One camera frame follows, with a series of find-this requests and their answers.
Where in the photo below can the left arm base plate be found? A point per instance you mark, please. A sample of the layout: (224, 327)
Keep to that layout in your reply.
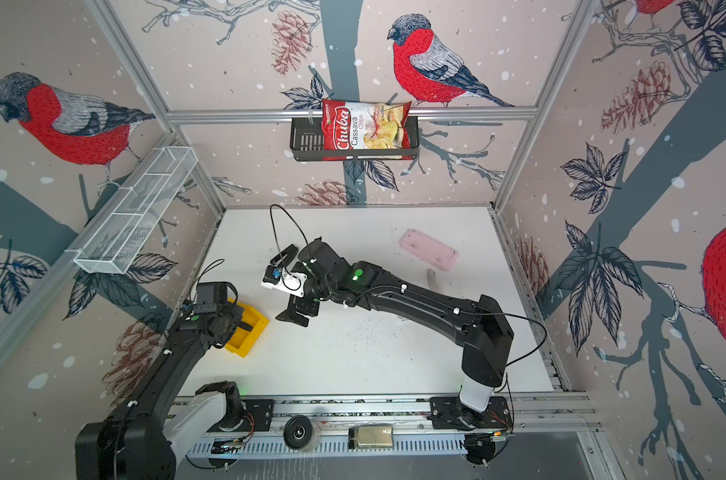
(249, 415)

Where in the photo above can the black round knob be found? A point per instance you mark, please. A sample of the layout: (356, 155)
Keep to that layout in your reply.
(298, 432)

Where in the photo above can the tan rectangular device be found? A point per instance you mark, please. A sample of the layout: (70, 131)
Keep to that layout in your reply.
(371, 437)

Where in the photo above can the yellow plastic bin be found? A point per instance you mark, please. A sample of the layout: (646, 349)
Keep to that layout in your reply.
(253, 324)

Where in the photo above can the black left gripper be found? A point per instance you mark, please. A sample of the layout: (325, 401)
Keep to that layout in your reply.
(237, 310)

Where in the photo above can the red cassava chips bag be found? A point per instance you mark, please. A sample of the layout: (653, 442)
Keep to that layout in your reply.
(382, 125)

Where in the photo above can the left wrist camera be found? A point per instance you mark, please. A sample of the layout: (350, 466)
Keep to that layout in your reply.
(211, 295)

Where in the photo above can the pink rectangular case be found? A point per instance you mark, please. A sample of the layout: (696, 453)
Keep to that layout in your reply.
(429, 250)

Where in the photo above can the white wire mesh shelf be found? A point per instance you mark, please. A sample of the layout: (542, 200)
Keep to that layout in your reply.
(120, 237)

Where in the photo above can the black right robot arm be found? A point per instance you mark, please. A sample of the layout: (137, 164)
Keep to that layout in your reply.
(316, 273)

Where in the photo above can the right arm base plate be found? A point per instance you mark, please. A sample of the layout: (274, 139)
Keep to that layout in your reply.
(448, 413)

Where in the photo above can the black wall basket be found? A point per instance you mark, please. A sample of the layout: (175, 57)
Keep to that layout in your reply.
(307, 144)

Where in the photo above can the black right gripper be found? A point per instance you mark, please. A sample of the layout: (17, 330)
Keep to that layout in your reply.
(302, 308)

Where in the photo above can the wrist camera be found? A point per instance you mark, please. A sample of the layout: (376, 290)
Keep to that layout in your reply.
(278, 278)
(211, 295)

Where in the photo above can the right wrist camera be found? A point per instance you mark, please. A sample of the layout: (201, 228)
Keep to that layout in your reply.
(278, 278)

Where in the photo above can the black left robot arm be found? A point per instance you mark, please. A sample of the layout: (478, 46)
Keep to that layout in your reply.
(137, 441)

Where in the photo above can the black clip tool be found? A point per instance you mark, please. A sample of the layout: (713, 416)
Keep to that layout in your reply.
(285, 257)

